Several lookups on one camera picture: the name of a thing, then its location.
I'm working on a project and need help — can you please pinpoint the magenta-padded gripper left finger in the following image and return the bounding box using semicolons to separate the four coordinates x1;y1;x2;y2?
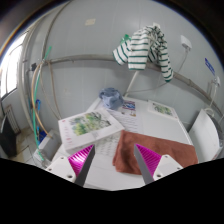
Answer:
44;144;96;187

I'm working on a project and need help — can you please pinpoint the colourful printed leaflet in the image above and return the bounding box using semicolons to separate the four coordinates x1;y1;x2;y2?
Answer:
120;99;138;118

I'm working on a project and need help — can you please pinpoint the small landscape picture card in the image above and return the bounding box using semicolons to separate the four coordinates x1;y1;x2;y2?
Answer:
147;99;180;120

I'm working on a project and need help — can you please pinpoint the wall water tap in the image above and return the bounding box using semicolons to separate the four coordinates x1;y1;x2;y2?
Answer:
209;75;222;98

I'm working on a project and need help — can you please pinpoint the white vertical pipe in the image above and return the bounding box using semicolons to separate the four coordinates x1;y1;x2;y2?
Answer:
124;69;140;98

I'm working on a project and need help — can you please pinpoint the window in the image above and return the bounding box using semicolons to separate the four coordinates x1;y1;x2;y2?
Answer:
0;33;26;100

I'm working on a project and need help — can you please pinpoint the grey horizontal wall pipe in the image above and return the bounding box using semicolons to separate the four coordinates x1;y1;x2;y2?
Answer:
43;54;224;118

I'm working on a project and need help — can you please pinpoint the white radiator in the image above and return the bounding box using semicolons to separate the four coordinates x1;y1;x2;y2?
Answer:
3;104;21;135

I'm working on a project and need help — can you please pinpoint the white power cable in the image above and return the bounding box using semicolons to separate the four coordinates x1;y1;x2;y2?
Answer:
126;48;190;95

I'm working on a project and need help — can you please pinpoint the brown towel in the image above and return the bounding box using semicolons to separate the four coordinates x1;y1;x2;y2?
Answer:
112;129;200;176

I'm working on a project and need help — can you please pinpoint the black object on floor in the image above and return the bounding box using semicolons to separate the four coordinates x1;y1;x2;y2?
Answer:
0;114;18;158

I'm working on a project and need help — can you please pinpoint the small pale wall label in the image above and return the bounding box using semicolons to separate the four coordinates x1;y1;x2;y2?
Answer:
84;18;97;27

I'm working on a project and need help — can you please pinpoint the green hose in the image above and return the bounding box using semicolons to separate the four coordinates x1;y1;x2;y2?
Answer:
31;45;54;162

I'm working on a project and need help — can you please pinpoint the blue wall sign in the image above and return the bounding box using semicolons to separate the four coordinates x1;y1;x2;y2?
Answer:
204;57;217;76

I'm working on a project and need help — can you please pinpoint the white wall socket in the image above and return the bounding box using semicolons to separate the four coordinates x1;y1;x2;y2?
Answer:
179;34;194;51

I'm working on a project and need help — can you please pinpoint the white washing machine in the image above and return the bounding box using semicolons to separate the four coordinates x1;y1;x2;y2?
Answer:
187;108;224;164

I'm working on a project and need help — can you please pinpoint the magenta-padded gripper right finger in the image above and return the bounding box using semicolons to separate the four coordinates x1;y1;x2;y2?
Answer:
133;143;184;185

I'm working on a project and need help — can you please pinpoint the green clothes hanger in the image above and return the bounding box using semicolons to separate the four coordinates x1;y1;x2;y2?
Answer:
119;33;133;45

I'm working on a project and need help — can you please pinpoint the crumpled blue cloth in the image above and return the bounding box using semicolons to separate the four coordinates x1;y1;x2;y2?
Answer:
98;87;125;111

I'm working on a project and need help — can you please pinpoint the green striped white garment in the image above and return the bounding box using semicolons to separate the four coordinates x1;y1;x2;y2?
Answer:
112;24;175;83

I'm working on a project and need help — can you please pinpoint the white calendar with landscape picture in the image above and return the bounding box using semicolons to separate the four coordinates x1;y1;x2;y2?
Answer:
58;108;125;155

